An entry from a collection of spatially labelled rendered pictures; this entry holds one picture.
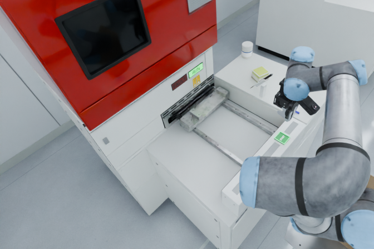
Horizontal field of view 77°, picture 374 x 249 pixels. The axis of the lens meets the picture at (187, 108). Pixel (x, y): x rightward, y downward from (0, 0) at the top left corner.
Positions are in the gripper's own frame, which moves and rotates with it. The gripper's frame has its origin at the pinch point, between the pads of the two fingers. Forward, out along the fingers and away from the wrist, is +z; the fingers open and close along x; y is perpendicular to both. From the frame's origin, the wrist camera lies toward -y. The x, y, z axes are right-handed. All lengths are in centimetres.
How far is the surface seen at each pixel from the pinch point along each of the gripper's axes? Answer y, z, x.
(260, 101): 23.0, 15.6, -15.3
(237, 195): -1.0, 14.7, 37.2
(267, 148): 2.5, 14.7, 9.3
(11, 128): 207, 72, 110
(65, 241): 96, 111, 125
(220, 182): 12.8, 28.7, 32.6
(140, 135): 59, 17, 45
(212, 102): 48, 23, -2
